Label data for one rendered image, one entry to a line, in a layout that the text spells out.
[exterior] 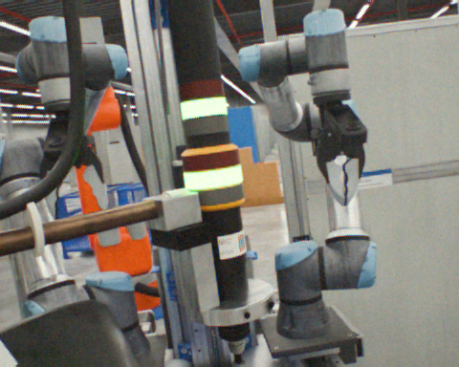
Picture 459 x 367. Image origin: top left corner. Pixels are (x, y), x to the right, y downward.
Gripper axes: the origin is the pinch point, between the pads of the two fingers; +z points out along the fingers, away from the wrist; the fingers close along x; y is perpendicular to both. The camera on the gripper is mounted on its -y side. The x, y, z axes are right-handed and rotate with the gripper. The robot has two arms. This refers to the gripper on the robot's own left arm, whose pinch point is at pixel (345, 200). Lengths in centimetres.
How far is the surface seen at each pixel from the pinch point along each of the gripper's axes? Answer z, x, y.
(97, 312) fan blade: 1, 39, -40
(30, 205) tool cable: -12, 37, -58
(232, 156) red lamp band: -13, 24, -51
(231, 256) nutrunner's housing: -6, 25, -51
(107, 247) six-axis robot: 71, 118, 332
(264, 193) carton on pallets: 114, -104, 871
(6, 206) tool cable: -12, 38, -58
